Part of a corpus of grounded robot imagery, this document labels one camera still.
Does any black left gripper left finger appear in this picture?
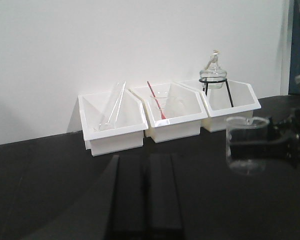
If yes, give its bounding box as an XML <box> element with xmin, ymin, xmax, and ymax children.
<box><xmin>107</xmin><ymin>154</ymin><xmax>146</xmax><ymax>240</ymax></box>

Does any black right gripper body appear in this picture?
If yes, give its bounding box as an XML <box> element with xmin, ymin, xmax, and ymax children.
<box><xmin>277</xmin><ymin>107</ymin><xmax>300</xmax><ymax>168</ymax></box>

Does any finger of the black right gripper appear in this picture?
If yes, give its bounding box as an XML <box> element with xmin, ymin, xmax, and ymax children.
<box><xmin>229</xmin><ymin>116</ymin><xmax>290</xmax><ymax>160</ymax></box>

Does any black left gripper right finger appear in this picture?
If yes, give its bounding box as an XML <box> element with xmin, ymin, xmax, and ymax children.
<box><xmin>146</xmin><ymin>153</ymin><xmax>184</xmax><ymax>240</ymax></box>

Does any clear glass beaker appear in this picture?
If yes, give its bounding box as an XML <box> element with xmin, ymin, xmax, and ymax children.
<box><xmin>225</xmin><ymin>116</ymin><xmax>270</xmax><ymax>176</ymax></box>

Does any small glass beaker in bin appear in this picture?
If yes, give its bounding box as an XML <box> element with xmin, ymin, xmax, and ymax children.
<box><xmin>150</xmin><ymin>91</ymin><xmax>168</xmax><ymax>120</ymax></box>

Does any right white storage bin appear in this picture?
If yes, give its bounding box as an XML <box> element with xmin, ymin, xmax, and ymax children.
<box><xmin>178</xmin><ymin>80</ymin><xmax>261</xmax><ymax>133</ymax></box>

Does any white storage bin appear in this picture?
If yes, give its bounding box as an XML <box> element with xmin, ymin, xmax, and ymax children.
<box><xmin>178</xmin><ymin>80</ymin><xmax>261</xmax><ymax>133</ymax></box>
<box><xmin>78</xmin><ymin>89</ymin><xmax>148</xmax><ymax>156</ymax></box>
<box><xmin>129</xmin><ymin>82</ymin><xmax>208</xmax><ymax>143</ymax></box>

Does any glass alcohol lamp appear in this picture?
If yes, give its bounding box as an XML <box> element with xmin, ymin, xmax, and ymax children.
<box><xmin>199</xmin><ymin>50</ymin><xmax>227</xmax><ymax>90</ymax></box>

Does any red stirring rod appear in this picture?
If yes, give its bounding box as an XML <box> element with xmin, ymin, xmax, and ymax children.
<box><xmin>147</xmin><ymin>81</ymin><xmax>166</xmax><ymax>120</ymax></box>

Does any left white storage bin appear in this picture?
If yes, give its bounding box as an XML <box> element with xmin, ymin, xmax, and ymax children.
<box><xmin>78</xmin><ymin>89</ymin><xmax>148</xmax><ymax>156</ymax></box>

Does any middle white storage bin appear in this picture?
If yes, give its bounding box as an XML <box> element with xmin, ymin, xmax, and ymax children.
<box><xmin>129</xmin><ymin>82</ymin><xmax>208</xmax><ymax>143</ymax></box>

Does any clear glass test tube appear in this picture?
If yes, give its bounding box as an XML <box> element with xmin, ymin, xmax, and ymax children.
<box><xmin>96</xmin><ymin>81</ymin><xmax>126</xmax><ymax>131</ymax></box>

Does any black wire tripod stand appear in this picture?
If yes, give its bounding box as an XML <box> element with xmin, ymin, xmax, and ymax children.
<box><xmin>198</xmin><ymin>77</ymin><xmax>234</xmax><ymax>108</ymax></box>

